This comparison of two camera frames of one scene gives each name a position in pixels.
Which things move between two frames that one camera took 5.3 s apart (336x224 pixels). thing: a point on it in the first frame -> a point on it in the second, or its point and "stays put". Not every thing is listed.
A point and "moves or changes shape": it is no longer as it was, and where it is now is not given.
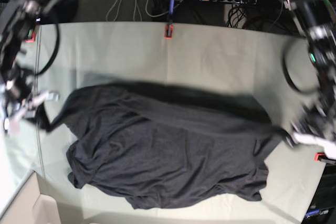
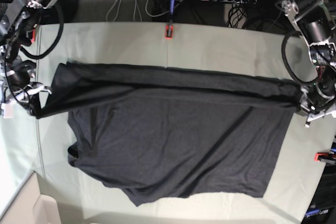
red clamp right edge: x=316 y=158 stays put
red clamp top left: x=31 y=36 stays put
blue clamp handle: x=171 y=6 stays put
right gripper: x=312 y=127 -> x=314 y=111
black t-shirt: x=161 y=144 moves or changes shape
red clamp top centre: x=168 y=32 stays put
